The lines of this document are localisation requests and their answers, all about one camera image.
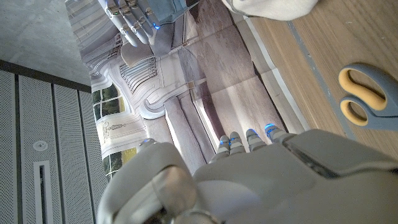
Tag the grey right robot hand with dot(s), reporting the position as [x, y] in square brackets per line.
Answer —
[133, 21]

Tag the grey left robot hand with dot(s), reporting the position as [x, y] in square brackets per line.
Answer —
[264, 186]

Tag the round ceiling sensor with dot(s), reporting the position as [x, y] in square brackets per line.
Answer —
[40, 145]

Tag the printed room backdrop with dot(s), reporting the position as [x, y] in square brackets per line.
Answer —
[217, 68]

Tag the beige plaid fringed scarf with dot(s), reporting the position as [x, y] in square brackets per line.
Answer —
[270, 7]

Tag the slot ceiling vent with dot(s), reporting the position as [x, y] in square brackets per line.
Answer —
[43, 193]

